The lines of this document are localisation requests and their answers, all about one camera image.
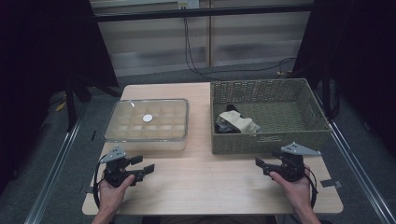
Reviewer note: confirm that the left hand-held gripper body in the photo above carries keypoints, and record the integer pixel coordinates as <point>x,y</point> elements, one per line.
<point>116,169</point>

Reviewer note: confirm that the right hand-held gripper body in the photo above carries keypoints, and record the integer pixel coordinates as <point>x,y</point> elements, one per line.
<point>292,168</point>

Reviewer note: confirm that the white divided storage box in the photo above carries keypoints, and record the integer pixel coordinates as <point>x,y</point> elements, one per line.
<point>146,146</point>

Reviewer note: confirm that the clear plastic lid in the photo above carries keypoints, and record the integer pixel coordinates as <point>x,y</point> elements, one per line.
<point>147,118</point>

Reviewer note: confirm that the beige sock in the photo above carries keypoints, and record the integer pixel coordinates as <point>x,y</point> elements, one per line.
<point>236,121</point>

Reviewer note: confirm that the black sock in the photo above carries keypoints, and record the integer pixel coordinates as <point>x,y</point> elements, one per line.
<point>232,108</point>

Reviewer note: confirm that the green woven basket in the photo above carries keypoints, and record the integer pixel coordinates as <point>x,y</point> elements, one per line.
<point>280,90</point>

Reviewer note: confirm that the person's right hand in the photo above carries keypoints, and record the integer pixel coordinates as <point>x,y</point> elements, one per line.
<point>299,194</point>

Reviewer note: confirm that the person's left hand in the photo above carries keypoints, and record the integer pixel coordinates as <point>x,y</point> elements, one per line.
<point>110,196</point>

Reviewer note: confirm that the grey tape piece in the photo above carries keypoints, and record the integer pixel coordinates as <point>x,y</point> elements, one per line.
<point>330,183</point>
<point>86,189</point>

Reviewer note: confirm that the black tape strip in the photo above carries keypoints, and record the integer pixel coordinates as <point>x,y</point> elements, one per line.
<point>93,135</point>

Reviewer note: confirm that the black metal stand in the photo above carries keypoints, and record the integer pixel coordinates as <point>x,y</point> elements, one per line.
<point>71,109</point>
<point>326,93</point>

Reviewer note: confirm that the black curtain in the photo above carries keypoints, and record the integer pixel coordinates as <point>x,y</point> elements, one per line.
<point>46,46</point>
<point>358,46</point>

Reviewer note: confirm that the black horizontal bar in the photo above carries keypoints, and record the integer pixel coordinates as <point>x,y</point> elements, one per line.
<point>202,12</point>

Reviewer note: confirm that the metal floor rail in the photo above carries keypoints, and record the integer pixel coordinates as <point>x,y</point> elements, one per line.
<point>53,177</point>
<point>358,174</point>

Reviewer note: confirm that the white wall socket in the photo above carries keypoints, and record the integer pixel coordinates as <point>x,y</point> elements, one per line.
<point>193,3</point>

